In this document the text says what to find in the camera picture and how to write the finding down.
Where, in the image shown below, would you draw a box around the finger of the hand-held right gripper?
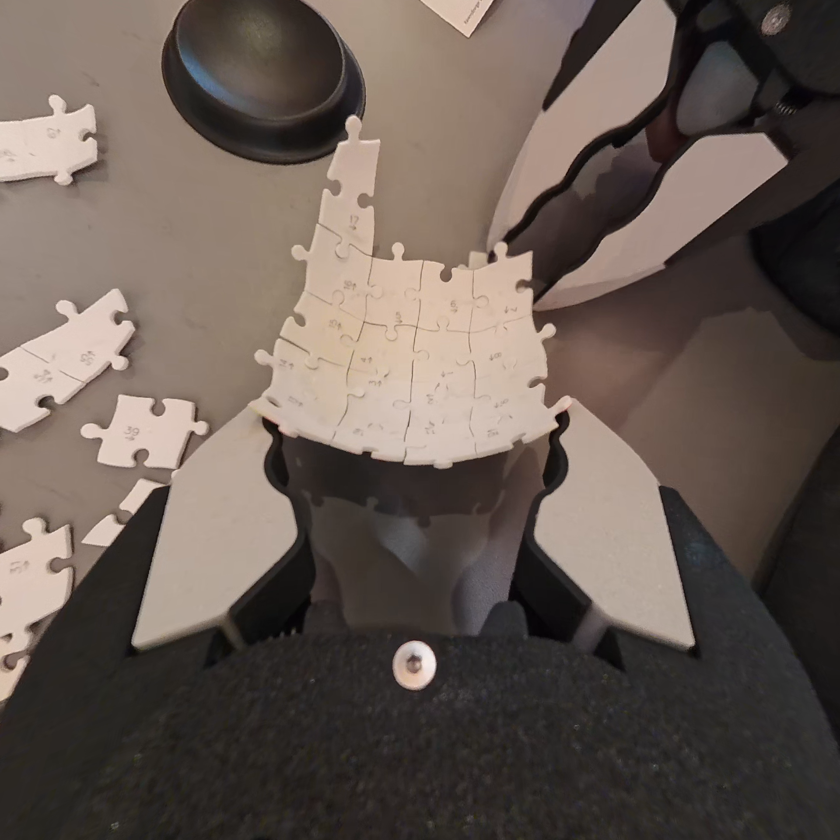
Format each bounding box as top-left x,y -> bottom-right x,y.
489,7 -> 683,244
535,131 -> 788,311

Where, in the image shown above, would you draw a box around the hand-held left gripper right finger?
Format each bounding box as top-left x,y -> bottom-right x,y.
518,400 -> 697,657

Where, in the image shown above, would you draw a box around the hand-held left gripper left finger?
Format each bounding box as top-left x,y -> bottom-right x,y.
131,413 -> 312,651

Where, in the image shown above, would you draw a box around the assembled curved puzzle ball section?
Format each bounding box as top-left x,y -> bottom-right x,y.
255,117 -> 573,470

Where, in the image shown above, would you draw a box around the pile of white puzzle pieces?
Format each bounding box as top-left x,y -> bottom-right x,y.
0,289 -> 211,703

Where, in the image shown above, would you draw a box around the black round puzzle stand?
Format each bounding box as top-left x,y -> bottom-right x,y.
162,0 -> 366,165

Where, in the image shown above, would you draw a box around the joined white puzzle strip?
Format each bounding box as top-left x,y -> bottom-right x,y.
0,95 -> 98,186

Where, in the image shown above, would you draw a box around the white paper instruction sheet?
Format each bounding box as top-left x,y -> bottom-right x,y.
420,0 -> 500,37

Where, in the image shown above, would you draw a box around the person's dark trousers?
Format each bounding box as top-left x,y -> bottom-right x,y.
755,420 -> 840,631

